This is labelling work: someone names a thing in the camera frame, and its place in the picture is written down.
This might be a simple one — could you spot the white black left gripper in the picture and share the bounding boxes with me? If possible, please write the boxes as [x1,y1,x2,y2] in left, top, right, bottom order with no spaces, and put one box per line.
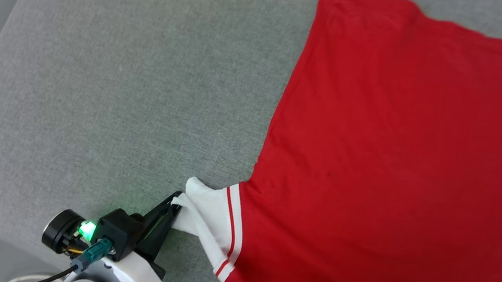
[36,175,185,282]

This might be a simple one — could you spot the red garment with white sleeves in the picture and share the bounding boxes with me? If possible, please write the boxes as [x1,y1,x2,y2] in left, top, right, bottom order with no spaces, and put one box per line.
[160,0,502,282]

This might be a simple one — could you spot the grey fabric sofa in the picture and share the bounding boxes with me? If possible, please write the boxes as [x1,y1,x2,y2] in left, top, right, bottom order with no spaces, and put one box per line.
[0,0,502,282]

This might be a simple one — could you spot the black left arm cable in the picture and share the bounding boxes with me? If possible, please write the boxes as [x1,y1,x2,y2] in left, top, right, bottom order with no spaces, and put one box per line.
[25,228,113,282]

